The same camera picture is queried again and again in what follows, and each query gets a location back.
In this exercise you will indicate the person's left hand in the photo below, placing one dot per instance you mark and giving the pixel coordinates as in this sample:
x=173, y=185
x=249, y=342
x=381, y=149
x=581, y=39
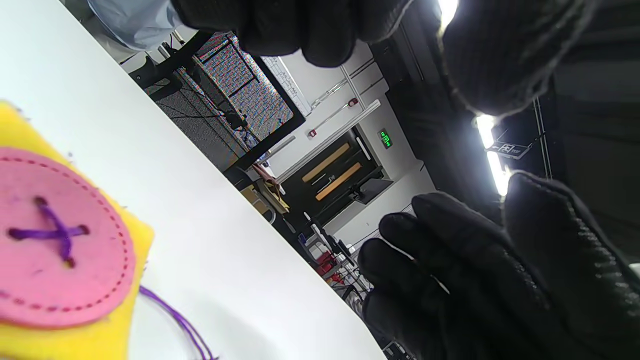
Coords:
x=500, y=55

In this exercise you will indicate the person's right hand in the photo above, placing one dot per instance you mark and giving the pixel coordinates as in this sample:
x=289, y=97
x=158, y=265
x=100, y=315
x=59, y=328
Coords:
x=500, y=290

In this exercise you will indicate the pink felt button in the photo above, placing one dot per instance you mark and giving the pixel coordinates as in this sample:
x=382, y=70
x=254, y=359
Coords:
x=95, y=270

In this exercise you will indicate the yellow felt square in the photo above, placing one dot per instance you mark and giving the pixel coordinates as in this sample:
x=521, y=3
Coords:
x=75, y=340

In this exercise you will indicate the purple thread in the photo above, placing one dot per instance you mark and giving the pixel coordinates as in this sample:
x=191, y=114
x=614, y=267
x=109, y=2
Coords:
x=50, y=232

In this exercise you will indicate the white ceiling light tube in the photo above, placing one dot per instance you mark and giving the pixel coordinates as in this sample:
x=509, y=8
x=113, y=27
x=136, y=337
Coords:
x=492, y=160
x=446, y=10

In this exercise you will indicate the green exit sign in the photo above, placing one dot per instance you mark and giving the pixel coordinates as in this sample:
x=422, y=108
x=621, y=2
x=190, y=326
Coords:
x=385, y=139

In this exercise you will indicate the black double door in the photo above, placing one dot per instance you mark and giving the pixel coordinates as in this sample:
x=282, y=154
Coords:
x=335, y=175

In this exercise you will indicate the brown cloth pieces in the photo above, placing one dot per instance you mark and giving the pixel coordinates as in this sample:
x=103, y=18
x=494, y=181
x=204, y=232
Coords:
x=272, y=187

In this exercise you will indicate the white wall chart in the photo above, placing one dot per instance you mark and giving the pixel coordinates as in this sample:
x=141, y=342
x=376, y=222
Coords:
x=292, y=87

